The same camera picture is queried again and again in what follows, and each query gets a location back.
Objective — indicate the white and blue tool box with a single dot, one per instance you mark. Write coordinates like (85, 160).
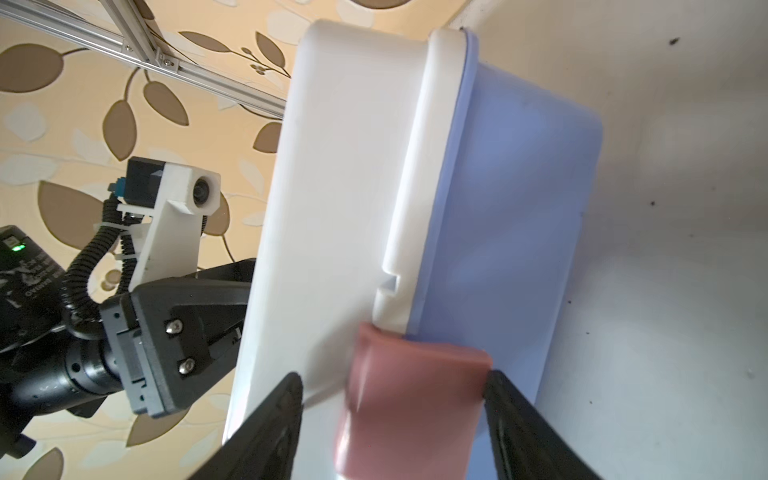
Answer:
(424, 212)

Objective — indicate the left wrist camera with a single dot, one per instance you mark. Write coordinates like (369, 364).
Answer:
(174, 198)

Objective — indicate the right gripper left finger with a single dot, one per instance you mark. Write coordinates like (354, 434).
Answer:
(265, 445)

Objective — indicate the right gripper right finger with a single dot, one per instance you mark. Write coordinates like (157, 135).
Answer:
(524, 445)

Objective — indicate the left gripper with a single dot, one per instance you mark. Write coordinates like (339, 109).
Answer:
(174, 339)

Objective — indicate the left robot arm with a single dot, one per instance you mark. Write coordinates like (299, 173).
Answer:
(46, 365)

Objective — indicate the aluminium frame bar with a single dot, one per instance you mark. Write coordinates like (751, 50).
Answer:
(133, 43)

